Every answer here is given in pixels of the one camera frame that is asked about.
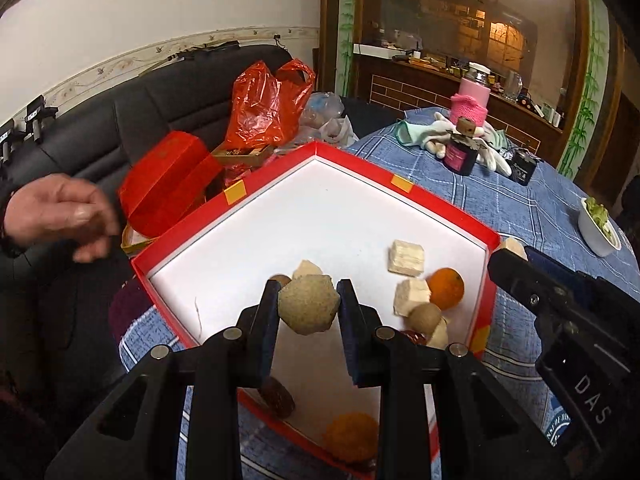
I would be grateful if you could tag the red plastic bag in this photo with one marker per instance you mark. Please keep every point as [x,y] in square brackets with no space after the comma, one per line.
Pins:
[265,110]

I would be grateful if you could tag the blue plaid tablecloth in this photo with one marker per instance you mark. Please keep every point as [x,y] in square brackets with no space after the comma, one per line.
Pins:
[525,210]

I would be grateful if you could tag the red date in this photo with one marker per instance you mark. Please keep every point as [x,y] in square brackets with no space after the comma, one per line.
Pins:
[415,336]

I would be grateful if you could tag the black wall clip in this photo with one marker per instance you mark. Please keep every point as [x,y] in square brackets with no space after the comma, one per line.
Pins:
[7,140]
[40,120]

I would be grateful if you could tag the white oval bowl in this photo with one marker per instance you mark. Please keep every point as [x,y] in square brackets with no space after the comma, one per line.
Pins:
[597,242]

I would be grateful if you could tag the brown kiwi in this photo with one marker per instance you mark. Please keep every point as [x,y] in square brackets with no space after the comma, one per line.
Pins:
[425,317]
[276,397]
[280,281]

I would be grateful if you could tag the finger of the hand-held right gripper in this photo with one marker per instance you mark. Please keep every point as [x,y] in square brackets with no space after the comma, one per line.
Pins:
[575,282]
[525,285]

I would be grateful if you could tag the large orange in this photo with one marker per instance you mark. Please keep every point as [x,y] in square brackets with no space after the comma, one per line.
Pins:
[352,435]

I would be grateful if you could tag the black leather sofa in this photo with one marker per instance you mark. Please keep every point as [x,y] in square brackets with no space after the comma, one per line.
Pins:
[165,105]

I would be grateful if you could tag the white flat box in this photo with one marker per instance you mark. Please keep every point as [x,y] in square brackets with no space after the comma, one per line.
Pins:
[380,51]

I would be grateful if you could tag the clear glass pitcher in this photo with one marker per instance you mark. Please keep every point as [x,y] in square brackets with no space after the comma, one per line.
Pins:
[512,85]

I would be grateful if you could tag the gold cardboard tray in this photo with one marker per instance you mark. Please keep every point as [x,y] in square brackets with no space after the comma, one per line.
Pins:
[240,155]

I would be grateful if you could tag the black battery box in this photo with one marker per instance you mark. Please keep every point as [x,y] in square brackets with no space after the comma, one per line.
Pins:
[524,167]

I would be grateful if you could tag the bamboo painted panel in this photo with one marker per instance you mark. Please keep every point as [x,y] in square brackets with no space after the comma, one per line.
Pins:
[347,45]
[582,135]

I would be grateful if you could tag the wooden glass-front cabinet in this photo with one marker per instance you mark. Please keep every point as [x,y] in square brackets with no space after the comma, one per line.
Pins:
[400,85]

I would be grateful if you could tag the clear plastic bag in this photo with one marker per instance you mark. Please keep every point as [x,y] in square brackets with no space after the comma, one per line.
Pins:
[325,110]

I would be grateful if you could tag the green leafy vegetables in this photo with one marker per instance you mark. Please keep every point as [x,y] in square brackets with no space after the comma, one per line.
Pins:
[597,212]

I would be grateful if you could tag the small orange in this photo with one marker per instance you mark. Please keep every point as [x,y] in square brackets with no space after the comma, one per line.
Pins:
[446,287]

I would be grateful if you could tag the pink knit-sleeved bottle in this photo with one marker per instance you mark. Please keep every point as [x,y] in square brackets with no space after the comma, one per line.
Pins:
[472,100]

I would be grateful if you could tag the pale peeled sugarcane chunk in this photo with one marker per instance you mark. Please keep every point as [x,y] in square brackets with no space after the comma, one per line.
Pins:
[407,257]
[512,247]
[411,296]
[306,269]
[307,310]
[440,334]

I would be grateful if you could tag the red gift box lid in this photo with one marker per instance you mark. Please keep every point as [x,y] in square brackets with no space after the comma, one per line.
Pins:
[165,185]

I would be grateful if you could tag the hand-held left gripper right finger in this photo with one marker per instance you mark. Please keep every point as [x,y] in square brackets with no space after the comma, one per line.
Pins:
[357,340]

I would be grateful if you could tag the white cotton glove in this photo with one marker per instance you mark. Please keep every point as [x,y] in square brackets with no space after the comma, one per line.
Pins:
[495,155]
[435,135]

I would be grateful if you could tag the maroon knit cloth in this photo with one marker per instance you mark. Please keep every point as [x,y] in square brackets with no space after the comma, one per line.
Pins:
[127,310]

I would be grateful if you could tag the red cardboard box tray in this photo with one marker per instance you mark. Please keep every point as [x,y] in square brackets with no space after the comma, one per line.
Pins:
[325,220]

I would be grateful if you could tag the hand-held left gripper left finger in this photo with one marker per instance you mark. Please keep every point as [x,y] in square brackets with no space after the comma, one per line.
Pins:
[265,340]

